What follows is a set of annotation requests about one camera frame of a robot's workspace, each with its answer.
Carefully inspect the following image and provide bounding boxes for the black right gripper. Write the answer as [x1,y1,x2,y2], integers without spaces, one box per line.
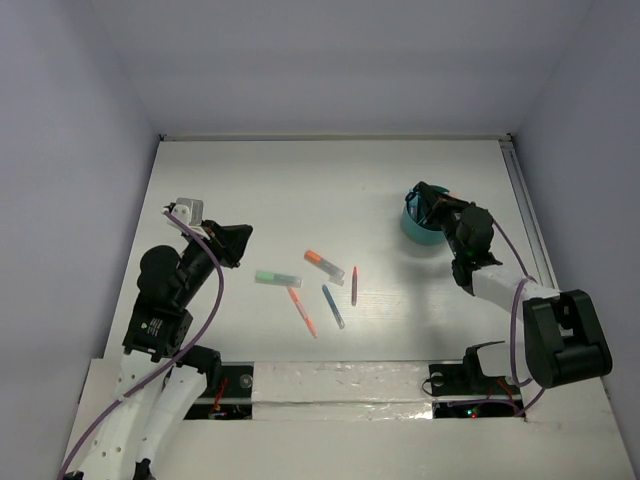
[420,180,471,258]

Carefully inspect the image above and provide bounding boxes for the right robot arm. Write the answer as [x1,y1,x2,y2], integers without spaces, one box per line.
[405,181,613,389]

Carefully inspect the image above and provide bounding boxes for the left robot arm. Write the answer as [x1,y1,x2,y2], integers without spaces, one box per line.
[58,216,253,479]

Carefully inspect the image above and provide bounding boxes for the blue pen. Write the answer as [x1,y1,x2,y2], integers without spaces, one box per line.
[322,284,345,329]

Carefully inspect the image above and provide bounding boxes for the teal round organizer container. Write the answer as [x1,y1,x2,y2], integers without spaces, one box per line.
[400,198,445,246]

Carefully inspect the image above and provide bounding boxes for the aluminium rail right side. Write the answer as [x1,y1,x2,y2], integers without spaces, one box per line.
[489,139,559,312]

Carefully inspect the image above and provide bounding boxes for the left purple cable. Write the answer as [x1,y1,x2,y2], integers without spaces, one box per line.
[57,212,225,480]

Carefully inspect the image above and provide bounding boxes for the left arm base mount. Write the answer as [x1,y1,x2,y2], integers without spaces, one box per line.
[184,363,254,421]

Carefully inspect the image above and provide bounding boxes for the orange pen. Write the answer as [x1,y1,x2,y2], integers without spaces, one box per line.
[287,287,317,338]

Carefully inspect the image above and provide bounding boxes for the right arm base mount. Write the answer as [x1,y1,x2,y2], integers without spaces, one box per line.
[421,363,524,420]

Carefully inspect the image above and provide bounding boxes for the red purple pen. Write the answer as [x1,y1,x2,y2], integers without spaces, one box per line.
[351,266,358,307]

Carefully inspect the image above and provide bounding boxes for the green highlighter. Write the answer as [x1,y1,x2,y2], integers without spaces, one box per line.
[255,270,302,288]

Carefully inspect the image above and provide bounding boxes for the orange capped highlighter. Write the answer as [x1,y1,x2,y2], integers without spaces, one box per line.
[304,250,345,286]

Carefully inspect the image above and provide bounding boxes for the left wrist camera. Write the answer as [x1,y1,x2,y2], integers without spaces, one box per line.
[164,197,205,237]

